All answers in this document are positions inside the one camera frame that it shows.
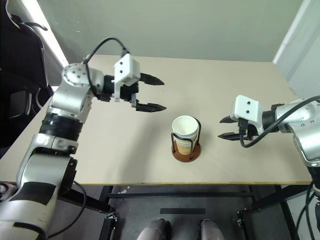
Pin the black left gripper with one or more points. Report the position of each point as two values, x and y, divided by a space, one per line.
128 92

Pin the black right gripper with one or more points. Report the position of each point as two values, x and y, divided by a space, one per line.
247 131

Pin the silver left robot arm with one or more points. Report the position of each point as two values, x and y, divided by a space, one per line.
70 97

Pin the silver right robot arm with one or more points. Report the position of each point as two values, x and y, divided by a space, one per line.
300 117

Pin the black tape strip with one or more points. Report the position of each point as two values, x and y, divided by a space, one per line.
182 210

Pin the grey rounded robot leg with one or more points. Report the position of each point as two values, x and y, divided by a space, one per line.
211 231
153 230

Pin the white door panel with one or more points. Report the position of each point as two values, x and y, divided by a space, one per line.
300 50

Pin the black office chair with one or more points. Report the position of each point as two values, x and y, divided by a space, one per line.
17 62

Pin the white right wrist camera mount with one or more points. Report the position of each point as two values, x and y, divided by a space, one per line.
246 107

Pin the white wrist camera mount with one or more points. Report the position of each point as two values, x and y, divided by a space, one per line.
246 107
126 66

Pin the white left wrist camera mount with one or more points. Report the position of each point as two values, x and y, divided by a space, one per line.
126 66

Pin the black metal table frame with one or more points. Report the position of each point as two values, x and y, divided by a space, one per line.
175 194

